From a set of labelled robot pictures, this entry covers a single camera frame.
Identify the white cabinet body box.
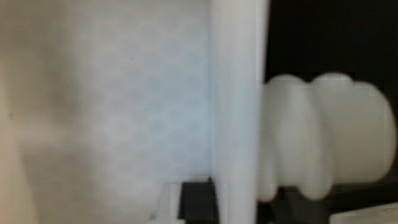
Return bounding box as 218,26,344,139
0,0,269,224

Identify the white cabinet door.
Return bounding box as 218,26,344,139
257,73,398,202

